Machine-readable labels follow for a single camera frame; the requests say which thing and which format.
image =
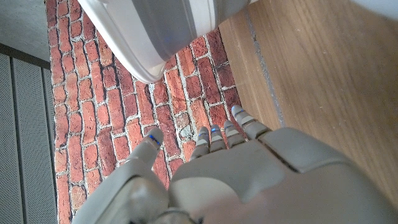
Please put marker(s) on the white grey collapsible bucket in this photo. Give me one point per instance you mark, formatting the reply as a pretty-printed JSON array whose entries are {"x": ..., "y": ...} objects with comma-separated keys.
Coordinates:
[{"x": 161, "y": 28}]

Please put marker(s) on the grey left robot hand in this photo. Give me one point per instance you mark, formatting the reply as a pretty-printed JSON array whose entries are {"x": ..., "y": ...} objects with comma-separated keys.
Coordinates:
[{"x": 264, "y": 180}]

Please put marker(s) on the perforated wall panel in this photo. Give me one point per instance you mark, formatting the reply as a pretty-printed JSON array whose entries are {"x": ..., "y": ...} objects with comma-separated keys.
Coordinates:
[{"x": 25, "y": 140}]

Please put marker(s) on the red brick printed backdrop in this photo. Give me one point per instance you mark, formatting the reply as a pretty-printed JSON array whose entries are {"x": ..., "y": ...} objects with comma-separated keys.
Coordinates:
[{"x": 93, "y": 109}]

